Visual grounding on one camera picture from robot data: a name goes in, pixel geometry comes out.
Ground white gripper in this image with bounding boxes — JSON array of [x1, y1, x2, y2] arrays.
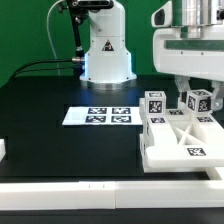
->
[[151, 0, 224, 111]]

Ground black cables at base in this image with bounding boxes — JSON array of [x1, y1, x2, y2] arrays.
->
[[9, 56, 84, 80]]

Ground white chair seat block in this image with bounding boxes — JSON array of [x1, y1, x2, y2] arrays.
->
[[138, 97, 158, 168]]

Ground white cable behind robot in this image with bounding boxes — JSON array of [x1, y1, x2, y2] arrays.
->
[[46, 0, 64, 77]]

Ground white front fence bar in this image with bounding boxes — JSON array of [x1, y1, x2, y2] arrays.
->
[[0, 180, 224, 211]]

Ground small white cube block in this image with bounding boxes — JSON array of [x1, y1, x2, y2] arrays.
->
[[186, 89, 212, 114]]

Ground white right fence bar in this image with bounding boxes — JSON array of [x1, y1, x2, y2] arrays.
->
[[206, 167, 224, 181]]

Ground white chair back frame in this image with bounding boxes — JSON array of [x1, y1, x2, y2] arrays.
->
[[146, 109, 224, 173]]

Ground flat white tagged plate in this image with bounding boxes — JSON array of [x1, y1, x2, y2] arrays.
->
[[62, 107, 142, 126]]

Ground white fence bar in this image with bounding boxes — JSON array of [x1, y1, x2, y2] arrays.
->
[[206, 167, 224, 181], [0, 180, 224, 211]]

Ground white fence piece left edge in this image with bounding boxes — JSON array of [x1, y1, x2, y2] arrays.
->
[[0, 139, 6, 162]]

